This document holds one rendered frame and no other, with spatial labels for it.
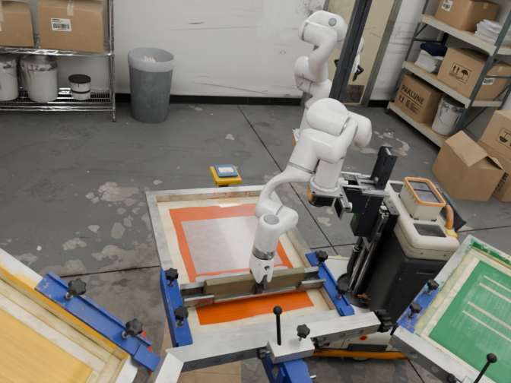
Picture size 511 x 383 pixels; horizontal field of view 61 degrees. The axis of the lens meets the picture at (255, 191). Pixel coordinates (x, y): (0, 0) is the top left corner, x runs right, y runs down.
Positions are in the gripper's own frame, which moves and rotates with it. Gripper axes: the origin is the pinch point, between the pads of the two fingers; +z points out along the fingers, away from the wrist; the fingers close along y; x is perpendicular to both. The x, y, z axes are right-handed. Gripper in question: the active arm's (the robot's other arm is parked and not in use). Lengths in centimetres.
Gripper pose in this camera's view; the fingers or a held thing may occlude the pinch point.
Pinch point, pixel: (255, 284)
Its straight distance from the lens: 151.1
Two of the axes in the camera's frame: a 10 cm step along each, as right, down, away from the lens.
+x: -9.3, 0.5, -3.6
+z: -1.7, 8.1, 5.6
